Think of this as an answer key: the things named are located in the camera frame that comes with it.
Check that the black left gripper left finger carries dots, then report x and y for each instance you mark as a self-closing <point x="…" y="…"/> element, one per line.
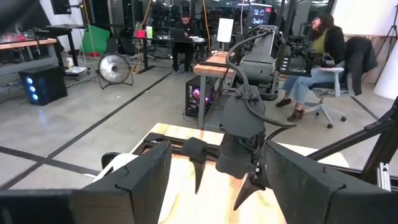
<point x="149" y="186"/>

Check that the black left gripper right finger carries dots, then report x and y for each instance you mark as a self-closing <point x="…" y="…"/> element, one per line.
<point x="298" y="193"/>

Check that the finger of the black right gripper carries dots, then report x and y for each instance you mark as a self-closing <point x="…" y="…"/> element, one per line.
<point x="196" y="151"/>
<point x="250" y="186"/>

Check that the black computer with purple lights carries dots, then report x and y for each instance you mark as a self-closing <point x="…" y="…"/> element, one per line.
<point x="199" y="96"/>

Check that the wooden desk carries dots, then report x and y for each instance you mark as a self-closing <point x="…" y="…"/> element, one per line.
<point x="214" y="67"/>

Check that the office chair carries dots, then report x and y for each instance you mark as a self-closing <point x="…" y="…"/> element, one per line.
<point x="329" y="90"/>

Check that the black long desk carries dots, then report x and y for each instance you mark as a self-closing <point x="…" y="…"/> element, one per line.
<point x="168" y="40"/>

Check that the round floor fan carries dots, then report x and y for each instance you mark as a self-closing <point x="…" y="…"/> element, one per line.
<point x="114" y="68"/>

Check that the person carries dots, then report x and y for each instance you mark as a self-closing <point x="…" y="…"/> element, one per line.
<point x="186" y="34"/>
<point x="325" y="40"/>

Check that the white rectangular lamp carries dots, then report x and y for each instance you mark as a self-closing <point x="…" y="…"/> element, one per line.
<point x="225" y="29"/>

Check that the red box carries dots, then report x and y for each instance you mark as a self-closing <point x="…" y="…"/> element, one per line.
<point x="140" y="33"/>

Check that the white low cart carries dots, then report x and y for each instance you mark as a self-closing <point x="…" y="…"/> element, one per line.
<point x="76" y="70"/>

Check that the lit monitor screen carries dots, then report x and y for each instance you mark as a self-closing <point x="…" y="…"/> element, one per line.
<point x="259" y="15"/>

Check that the black jacket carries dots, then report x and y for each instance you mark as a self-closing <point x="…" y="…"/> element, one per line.
<point x="357" y="59"/>

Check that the black computer tower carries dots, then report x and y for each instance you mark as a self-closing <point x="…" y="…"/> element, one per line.
<point x="43" y="84"/>

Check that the green cloth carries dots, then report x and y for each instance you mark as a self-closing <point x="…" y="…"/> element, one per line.
<point x="96" y="39"/>

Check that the wooden top workbench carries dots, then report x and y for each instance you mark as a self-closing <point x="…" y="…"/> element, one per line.
<point x="28" y="43"/>

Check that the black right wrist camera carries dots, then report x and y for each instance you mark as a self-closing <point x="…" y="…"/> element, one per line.
<point x="241" y="118"/>

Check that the silver aluminium bracket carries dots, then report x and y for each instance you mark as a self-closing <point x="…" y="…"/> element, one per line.
<point x="384" y="175"/>

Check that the black aluminium rig frame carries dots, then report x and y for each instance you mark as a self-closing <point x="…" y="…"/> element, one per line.
<point x="384" y="149"/>

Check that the camera tripod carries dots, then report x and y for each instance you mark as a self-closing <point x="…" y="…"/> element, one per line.
<point x="392" y="34"/>

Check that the black wall monitor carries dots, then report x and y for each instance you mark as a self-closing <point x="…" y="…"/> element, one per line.
<point x="60" y="6"/>

